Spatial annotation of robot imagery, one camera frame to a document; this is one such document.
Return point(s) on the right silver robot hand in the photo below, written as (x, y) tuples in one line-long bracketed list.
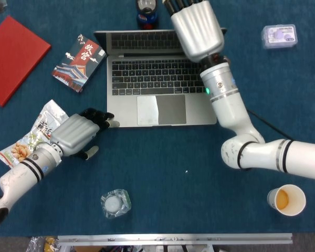
[(197, 29)]

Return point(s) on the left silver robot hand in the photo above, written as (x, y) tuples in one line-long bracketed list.
[(73, 134)]

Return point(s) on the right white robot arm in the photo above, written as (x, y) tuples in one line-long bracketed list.
[(225, 105)]

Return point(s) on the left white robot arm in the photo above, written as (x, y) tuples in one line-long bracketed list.
[(26, 173)]

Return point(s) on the white peanut snack bag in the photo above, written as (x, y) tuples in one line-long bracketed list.
[(48, 120)]

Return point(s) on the cola bottle blue cap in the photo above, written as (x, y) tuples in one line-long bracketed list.
[(147, 15)]

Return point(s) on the palace print book box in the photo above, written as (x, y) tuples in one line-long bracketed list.
[(78, 63)]

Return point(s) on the clear purple plastic box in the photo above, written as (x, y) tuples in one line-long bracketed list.
[(279, 36)]

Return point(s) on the teal table cloth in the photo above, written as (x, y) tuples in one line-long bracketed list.
[(160, 157)]

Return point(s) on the red hardcover notebook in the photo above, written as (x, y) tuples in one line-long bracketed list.
[(13, 60)]

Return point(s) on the crinkled plastic bag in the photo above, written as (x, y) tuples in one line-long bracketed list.
[(36, 244)]

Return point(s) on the white paper cup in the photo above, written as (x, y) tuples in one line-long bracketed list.
[(288, 199)]

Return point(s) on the aluminium rail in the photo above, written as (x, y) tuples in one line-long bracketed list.
[(173, 238)]

